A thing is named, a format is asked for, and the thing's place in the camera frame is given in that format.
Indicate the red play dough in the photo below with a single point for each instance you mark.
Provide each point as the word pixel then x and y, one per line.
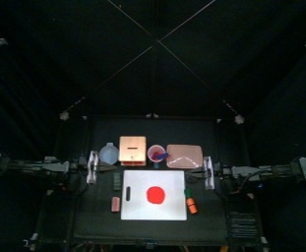
pixel 155 195

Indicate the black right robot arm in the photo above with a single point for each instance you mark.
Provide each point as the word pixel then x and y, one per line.
pixel 265 170

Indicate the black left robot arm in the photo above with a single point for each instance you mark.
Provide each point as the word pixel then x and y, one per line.
pixel 36 165

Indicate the wooden box red drawer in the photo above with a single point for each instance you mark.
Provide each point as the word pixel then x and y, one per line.
pixel 132 149

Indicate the blue plastic utensil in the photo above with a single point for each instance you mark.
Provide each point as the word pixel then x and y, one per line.
pixel 162 156

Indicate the small blue block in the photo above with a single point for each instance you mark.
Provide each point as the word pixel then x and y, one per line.
pixel 155 165

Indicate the pink rectangular block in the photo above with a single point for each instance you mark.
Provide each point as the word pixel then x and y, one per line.
pixel 115 204

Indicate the red plastic cup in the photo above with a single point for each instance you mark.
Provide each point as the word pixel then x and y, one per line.
pixel 151 155

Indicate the white cutting board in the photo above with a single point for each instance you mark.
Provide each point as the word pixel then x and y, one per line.
pixel 173 210

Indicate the thin metal frame pole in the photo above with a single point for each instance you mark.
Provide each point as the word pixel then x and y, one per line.
pixel 154 65

